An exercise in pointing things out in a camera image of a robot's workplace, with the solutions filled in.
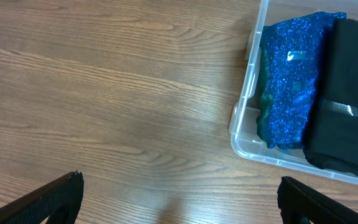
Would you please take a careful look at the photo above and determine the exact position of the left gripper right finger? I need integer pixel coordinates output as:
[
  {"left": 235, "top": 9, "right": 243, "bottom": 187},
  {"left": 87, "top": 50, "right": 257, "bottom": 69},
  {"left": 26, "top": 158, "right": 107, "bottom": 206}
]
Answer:
[{"left": 277, "top": 176, "right": 358, "bottom": 224}]

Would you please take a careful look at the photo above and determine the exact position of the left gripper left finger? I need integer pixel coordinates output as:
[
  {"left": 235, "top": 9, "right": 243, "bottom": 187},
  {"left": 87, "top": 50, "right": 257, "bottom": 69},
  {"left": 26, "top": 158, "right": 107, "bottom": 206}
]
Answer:
[{"left": 0, "top": 171, "right": 84, "bottom": 224}]

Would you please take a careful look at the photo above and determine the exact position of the black cloth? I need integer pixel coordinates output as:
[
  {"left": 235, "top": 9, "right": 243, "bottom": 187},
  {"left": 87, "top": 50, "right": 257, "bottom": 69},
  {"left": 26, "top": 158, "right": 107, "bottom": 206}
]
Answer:
[{"left": 305, "top": 19, "right": 358, "bottom": 176}]

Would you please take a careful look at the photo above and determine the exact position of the blue glitter cloth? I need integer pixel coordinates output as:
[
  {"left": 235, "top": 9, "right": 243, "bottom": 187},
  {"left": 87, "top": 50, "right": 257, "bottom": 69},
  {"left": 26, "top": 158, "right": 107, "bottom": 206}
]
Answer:
[{"left": 257, "top": 11, "right": 347, "bottom": 149}]

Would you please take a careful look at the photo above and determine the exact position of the clear plastic storage bin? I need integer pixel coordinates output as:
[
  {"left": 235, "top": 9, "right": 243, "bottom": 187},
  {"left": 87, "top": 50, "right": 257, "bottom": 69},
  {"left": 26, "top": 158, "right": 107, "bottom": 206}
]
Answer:
[{"left": 229, "top": 0, "right": 358, "bottom": 185}]

